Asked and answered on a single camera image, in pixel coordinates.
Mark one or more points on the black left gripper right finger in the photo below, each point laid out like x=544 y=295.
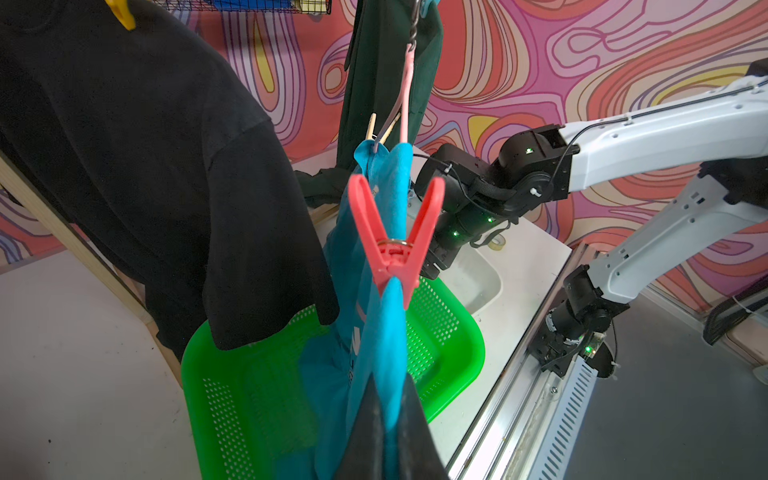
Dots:
x=417 y=455

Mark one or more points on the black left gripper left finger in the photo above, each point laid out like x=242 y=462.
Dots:
x=363 y=457

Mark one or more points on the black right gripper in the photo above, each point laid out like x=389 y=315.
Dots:
x=474 y=208

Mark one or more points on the red clothespin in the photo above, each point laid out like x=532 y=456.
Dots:
x=387 y=256

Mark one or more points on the teal t-shirt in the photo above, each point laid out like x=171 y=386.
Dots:
x=367 y=341

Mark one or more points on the pink hanger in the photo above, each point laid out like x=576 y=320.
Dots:
x=401 y=77

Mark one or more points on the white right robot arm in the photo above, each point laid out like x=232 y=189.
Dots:
x=654 y=187

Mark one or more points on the yellow tape roll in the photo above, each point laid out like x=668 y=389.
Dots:
x=497 y=243

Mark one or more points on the white plastic tray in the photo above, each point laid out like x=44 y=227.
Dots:
x=470 y=278

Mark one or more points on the dark green t-shirt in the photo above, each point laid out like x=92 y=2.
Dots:
x=374 y=65

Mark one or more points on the light blue clothespin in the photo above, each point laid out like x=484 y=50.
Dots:
x=425 y=6

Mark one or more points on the blue stapler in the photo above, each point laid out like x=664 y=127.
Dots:
x=253 y=5

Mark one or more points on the black t-shirt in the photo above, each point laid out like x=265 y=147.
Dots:
x=147 y=140

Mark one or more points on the yellow clothespin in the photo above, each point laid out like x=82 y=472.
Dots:
x=120 y=9

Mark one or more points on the metal rail base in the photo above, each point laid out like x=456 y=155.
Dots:
x=529 y=423

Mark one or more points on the black wire basket back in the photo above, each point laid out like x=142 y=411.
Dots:
x=309 y=7

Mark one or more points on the wooden clothes rack frame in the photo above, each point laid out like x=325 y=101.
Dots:
x=122 y=287

